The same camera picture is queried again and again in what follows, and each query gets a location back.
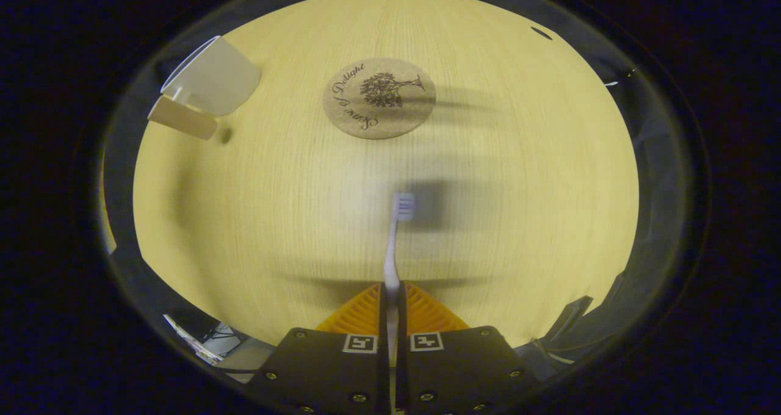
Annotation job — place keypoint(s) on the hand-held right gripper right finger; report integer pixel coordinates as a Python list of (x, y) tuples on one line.
[(403, 329)]

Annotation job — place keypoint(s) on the white toothbrush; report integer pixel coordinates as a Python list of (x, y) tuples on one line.
[(391, 262)]

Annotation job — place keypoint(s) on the round cork coaster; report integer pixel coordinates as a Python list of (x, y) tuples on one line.
[(378, 97)]

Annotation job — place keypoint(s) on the white toothpaste tube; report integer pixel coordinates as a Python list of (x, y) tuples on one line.
[(183, 119)]

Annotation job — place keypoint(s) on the translucent white cup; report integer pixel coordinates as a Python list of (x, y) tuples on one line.
[(219, 79)]

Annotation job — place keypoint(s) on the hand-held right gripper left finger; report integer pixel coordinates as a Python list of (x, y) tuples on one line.
[(382, 329)]

